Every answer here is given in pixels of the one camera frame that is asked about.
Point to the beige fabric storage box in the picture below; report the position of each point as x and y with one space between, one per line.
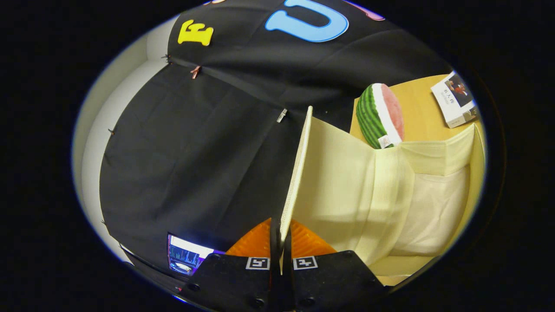
347 182

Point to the white portrait cover book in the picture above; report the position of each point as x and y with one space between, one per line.
451 99

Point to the watermelon slice plush toy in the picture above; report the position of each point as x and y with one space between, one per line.
373 117

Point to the computer monitor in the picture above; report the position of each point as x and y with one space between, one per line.
186 255

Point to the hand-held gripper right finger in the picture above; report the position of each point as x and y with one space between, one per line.
288 281

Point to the black backdrop cloth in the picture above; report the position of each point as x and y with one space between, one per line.
195 151

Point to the silver clip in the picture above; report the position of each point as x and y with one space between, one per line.
282 115

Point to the pink clip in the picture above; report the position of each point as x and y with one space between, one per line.
195 72

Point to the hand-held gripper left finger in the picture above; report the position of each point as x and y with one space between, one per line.
275 277

